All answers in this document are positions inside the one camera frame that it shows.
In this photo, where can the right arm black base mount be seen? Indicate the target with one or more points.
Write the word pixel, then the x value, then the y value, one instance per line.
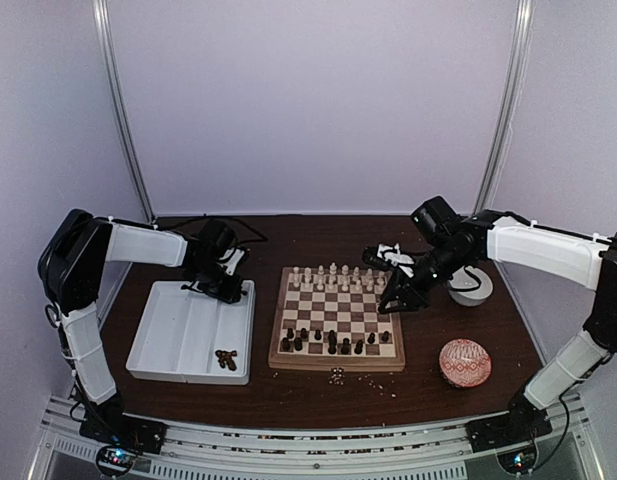
pixel 501 431

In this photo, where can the right wrist camera with cable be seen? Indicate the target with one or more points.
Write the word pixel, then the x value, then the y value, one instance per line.
pixel 385 257

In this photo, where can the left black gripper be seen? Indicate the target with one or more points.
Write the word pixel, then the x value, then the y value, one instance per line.
pixel 228 295

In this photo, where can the white chess pieces group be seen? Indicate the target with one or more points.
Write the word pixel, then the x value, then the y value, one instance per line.
pixel 336 279

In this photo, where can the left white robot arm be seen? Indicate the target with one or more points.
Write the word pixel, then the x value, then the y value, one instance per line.
pixel 71 270

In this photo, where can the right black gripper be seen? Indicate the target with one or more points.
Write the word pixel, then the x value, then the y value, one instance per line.
pixel 410 293

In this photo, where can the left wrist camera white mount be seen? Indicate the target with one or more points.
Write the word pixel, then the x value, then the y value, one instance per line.
pixel 232 259

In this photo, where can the red patterned bowl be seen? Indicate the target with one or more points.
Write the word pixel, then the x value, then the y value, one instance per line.
pixel 464 363

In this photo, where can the right aluminium corner post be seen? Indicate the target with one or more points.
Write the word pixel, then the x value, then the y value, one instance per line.
pixel 511 95

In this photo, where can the dark chess piece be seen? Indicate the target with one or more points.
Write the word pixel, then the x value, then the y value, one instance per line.
pixel 332 342
pixel 359 347

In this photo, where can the aluminium front rail frame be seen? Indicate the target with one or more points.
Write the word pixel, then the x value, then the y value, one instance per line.
pixel 434 450

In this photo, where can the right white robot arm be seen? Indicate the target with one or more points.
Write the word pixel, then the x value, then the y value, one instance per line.
pixel 565 274

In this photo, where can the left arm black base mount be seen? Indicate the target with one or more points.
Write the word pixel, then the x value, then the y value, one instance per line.
pixel 129 433

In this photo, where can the dark chess piece corner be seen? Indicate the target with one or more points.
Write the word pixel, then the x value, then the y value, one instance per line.
pixel 285 344

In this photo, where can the dark chess pieces lower pile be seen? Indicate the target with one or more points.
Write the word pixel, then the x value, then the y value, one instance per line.
pixel 227 359

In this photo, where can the wooden chess board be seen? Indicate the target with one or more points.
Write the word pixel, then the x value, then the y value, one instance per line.
pixel 351 315

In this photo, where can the aluminium corner post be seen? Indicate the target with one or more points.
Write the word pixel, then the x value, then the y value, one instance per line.
pixel 511 95
pixel 104 32

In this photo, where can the left aluminium corner post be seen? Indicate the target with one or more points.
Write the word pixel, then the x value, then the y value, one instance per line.
pixel 104 32

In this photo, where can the white plastic divided tray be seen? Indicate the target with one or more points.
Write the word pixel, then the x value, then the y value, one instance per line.
pixel 180 330

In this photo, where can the white ceramic bowl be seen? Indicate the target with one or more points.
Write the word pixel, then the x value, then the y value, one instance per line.
pixel 470 286

